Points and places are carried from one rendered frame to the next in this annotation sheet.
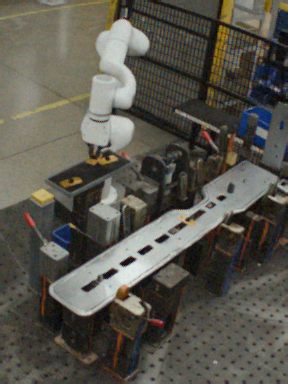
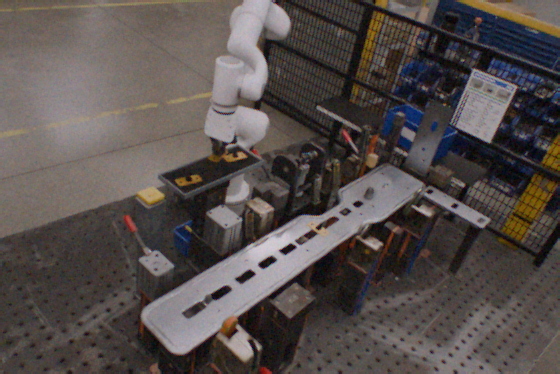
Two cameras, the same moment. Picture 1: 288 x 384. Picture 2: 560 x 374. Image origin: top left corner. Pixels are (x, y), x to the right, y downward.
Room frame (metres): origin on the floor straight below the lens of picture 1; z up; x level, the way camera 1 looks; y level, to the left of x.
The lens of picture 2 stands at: (0.63, -0.06, 2.09)
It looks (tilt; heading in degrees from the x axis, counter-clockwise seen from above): 34 degrees down; 3
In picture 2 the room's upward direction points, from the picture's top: 12 degrees clockwise
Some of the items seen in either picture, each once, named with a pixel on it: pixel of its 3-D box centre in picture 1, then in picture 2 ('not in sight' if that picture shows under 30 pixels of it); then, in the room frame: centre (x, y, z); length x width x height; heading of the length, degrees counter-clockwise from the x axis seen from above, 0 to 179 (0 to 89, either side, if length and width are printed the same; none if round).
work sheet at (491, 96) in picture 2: not in sight; (482, 105); (2.81, -0.83, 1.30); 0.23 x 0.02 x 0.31; 57
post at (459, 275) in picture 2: not in sight; (465, 247); (2.32, -0.85, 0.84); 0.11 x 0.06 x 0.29; 57
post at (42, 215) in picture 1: (40, 246); (148, 250); (1.78, 0.36, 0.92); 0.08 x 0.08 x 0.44; 57
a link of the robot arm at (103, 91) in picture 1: (103, 93); (229, 80); (2.00, 0.20, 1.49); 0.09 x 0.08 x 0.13; 89
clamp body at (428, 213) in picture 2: (267, 229); (408, 241); (2.24, -0.59, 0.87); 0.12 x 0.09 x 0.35; 57
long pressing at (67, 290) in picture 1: (185, 224); (316, 233); (1.99, -0.19, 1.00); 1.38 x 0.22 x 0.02; 147
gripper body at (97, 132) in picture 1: (97, 128); (222, 121); (2.00, 0.21, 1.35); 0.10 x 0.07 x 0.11; 78
